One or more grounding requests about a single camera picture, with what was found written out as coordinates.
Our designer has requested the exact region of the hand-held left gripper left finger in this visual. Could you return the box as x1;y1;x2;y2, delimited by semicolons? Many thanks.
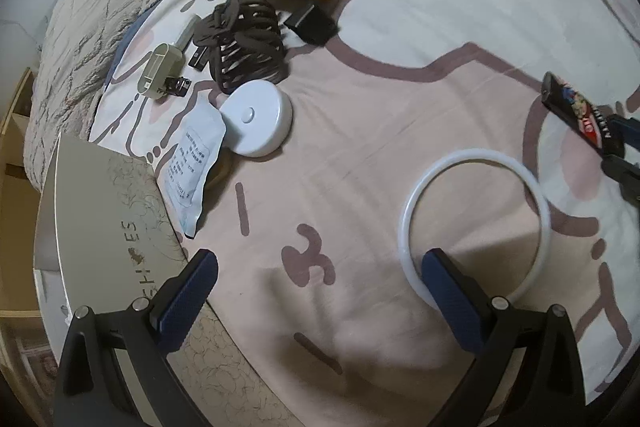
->
52;249;221;427

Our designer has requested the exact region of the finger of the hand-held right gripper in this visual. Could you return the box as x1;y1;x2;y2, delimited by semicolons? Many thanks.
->
604;113;640;158
600;154;640;204

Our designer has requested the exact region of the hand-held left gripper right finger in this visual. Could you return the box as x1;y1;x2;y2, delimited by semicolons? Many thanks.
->
421;248;586;427

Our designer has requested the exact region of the black printed packet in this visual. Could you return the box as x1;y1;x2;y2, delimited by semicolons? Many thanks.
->
541;72;619;156

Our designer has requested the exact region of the white plastic ring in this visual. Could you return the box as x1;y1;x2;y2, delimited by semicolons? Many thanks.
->
400;148;554;309

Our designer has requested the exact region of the white cardboard shoe box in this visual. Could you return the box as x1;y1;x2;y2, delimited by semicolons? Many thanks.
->
32;132;311;427

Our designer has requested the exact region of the white blue sachet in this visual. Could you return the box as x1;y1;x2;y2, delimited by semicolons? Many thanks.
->
156;101;227;239

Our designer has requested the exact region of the printed pink bedsheet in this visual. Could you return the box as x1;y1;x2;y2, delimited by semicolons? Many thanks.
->
87;0;640;408

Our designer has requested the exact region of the white round puck light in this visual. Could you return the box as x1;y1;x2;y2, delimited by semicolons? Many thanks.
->
220;82;294;158

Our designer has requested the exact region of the small black usb adapter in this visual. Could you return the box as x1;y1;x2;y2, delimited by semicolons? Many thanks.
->
164;76;193;98

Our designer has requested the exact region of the wooden bedside shelf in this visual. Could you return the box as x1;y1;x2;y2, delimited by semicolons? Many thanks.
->
0;67;63;358

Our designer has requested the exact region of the beige plastic holder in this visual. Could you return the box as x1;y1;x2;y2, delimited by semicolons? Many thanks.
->
136;14;202;101

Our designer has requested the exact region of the black rectangular stick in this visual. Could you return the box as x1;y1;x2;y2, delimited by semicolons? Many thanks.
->
188;43;212;71

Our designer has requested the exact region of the blue cloth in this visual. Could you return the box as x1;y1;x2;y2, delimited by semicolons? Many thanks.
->
104;14;152;88

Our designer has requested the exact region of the beige tufted blanket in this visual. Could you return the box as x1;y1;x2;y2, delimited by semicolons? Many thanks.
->
22;0;211;188

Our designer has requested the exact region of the black small case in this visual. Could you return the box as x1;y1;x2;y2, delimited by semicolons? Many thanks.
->
281;3;339;47

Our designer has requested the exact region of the brown hair ties bundle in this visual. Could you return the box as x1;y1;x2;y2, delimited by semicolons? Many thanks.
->
191;0;292;96

